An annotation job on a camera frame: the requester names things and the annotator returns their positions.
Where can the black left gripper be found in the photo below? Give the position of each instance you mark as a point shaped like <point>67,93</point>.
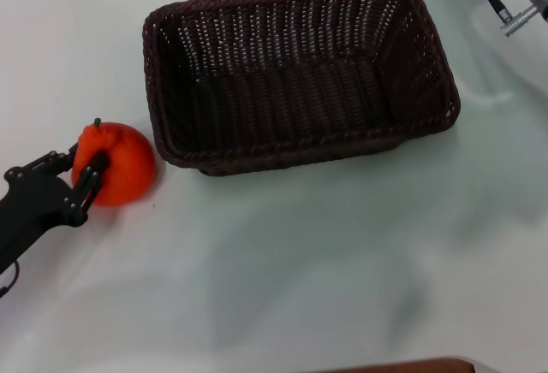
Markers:
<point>30,202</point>

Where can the dark brown woven basket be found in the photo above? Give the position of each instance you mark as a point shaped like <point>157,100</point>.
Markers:
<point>299,86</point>

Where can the orange tangerine toy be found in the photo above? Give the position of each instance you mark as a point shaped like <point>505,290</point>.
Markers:
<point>124,167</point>

